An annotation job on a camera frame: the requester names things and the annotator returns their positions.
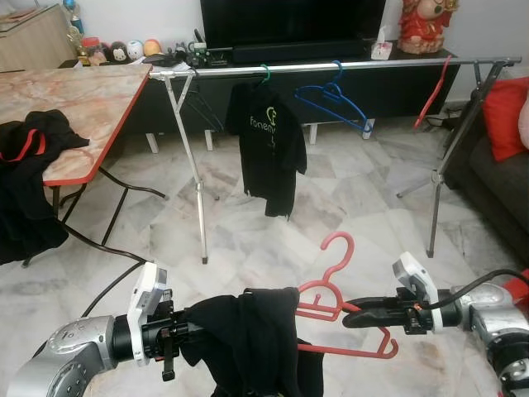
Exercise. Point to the black flat television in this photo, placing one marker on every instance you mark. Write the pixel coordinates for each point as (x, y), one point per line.
(289, 21)

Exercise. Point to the black shirt green logo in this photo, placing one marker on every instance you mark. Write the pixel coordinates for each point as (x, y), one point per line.
(269, 149)

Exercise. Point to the gold trophy figurine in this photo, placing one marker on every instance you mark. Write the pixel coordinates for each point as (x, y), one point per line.
(75, 25)

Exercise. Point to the orange round plush toy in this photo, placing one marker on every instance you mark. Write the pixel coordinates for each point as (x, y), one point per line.
(152, 47)

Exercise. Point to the black round plush toy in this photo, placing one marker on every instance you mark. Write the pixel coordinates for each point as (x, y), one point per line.
(107, 53)

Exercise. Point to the green plastic hanger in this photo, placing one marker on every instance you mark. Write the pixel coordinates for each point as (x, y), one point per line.
(264, 70)

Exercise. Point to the black pouch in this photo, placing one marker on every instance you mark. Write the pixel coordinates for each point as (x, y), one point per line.
(175, 58)

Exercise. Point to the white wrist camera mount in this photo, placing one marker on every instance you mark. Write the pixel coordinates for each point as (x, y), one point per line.
(147, 306)
(413, 277)

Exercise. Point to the black tv console cabinet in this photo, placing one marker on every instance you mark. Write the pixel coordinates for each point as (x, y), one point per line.
(388, 99)

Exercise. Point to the white pink tissue box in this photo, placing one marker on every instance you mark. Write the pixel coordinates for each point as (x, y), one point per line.
(382, 50)

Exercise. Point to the beige wooden cabinet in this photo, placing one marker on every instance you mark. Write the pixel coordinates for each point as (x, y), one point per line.
(33, 45)

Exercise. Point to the marble pattern folding table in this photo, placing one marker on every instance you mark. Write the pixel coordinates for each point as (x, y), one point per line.
(74, 107)

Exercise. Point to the red laughing buddha statue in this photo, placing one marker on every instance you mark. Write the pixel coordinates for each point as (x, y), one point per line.
(426, 29)

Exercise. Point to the black white mouse plush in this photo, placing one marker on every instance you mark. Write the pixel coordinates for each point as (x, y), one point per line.
(120, 52)

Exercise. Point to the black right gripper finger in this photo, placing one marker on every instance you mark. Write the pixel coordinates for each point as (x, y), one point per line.
(380, 322)
(384, 307)

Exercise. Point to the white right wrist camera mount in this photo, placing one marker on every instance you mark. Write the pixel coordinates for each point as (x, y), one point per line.
(413, 277)

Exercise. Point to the red cushion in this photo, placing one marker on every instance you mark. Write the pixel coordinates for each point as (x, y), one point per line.
(506, 116)

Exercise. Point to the dark brown sofa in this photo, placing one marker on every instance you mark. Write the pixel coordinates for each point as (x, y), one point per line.
(496, 198)

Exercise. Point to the green circuit board gadget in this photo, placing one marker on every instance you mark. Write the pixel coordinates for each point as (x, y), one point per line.
(199, 52)

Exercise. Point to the black shirt white print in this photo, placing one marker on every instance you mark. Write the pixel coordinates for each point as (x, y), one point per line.
(248, 339)

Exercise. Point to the red plastic stool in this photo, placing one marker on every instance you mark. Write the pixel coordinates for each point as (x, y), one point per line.
(519, 289)

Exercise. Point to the silver metal clothes rack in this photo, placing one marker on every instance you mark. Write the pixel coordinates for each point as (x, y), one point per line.
(372, 65)

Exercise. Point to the white blue round plush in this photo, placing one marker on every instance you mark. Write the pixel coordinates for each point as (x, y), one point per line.
(135, 50)

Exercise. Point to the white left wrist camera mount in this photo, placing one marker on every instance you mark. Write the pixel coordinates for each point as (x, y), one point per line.
(147, 306)

